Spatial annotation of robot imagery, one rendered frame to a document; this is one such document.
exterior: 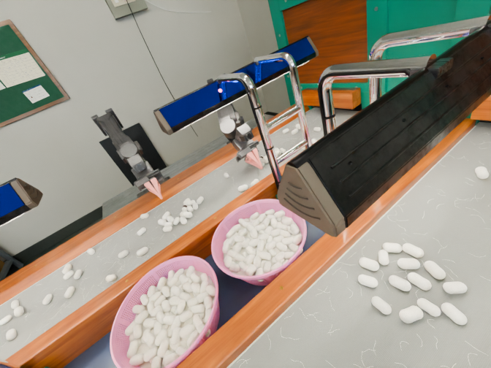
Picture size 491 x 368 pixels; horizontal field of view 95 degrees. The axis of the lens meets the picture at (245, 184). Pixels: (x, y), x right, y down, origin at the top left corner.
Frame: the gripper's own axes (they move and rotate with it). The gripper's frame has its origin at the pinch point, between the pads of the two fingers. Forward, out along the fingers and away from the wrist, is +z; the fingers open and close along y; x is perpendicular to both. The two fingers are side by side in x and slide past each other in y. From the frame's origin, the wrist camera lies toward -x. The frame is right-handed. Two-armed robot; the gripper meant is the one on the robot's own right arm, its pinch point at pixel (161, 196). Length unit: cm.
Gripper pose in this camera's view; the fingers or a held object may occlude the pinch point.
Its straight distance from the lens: 90.8
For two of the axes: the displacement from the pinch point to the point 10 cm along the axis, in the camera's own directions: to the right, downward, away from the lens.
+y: 7.9, -5.4, 3.0
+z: 6.1, 7.6, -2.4
